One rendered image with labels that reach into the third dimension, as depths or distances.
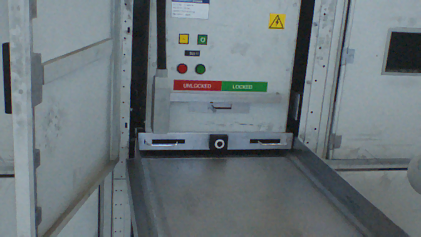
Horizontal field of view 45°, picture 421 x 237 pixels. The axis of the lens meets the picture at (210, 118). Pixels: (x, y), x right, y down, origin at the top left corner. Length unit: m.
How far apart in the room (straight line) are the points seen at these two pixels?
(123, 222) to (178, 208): 0.44
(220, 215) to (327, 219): 0.28
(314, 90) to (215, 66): 0.35
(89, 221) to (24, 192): 0.68
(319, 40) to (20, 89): 1.03
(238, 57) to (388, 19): 0.51
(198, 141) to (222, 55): 0.30
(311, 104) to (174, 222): 0.71
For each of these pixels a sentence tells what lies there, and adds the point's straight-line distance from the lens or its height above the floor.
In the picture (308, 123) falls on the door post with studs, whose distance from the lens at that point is 1.77.
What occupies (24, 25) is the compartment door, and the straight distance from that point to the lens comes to 0.98.
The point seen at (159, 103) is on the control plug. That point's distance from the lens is 1.54.
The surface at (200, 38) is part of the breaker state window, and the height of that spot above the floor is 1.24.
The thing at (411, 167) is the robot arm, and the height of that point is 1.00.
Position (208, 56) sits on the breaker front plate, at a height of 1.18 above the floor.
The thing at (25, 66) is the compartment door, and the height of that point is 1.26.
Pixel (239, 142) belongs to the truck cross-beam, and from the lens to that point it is 1.74.
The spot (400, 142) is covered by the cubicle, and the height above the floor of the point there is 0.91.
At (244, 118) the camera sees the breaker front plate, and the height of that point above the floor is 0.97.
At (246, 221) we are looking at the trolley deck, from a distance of 1.31.
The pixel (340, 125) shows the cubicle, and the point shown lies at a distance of 1.80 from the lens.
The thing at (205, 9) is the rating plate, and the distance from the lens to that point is 1.63.
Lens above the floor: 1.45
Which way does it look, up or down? 16 degrees down
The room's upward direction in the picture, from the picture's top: 4 degrees clockwise
